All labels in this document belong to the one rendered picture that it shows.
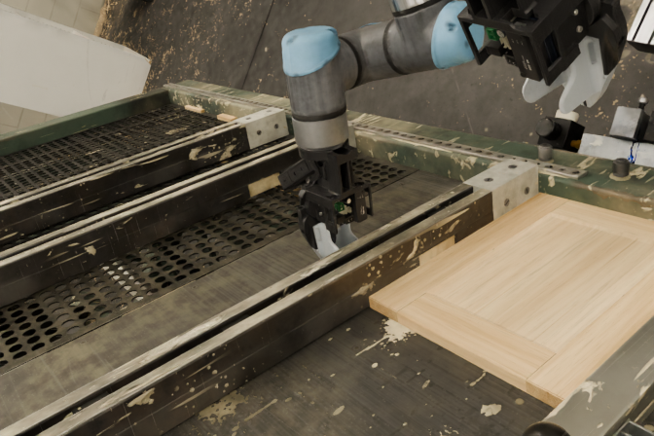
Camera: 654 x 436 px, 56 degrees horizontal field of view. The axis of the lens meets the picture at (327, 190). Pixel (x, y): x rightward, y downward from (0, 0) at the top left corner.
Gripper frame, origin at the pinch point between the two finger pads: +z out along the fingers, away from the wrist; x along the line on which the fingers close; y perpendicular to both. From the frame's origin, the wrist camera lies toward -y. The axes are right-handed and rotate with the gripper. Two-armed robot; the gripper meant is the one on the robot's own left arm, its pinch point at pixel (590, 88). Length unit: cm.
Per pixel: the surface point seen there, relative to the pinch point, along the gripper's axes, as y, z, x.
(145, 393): 50, 6, -22
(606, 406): 18.3, 21.9, 9.8
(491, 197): -1.7, 36.7, -27.2
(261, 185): 19, 37, -73
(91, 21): -19, 133, -555
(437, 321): 21.1, 26.3, -13.2
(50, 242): 53, 11, -72
